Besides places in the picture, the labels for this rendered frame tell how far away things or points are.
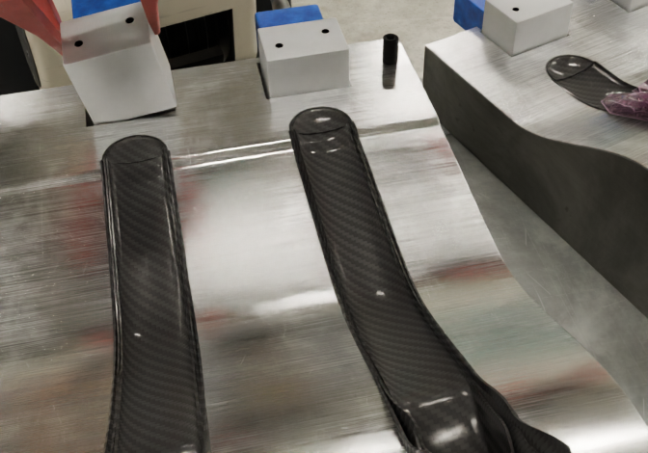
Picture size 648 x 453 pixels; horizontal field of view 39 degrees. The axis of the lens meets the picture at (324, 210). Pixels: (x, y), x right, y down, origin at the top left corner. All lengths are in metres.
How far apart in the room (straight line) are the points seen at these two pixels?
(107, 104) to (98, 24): 0.05
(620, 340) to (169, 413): 0.28
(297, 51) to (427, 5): 1.80
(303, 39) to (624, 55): 0.24
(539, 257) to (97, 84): 0.29
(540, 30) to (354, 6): 1.68
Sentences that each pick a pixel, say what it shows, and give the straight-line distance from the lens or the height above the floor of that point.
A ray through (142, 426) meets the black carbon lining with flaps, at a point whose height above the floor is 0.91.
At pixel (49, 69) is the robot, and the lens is 0.90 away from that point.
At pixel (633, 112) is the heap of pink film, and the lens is 0.59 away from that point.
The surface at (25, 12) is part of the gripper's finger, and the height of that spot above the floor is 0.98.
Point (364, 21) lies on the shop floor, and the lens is 2.27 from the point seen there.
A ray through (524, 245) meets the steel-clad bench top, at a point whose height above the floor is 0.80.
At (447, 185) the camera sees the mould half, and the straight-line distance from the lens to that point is 0.51.
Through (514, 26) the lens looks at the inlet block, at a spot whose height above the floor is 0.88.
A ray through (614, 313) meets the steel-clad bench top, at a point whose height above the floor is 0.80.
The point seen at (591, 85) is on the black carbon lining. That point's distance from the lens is 0.65.
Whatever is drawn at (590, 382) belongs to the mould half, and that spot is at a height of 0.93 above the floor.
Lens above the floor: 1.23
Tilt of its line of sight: 44 degrees down
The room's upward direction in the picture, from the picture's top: 2 degrees counter-clockwise
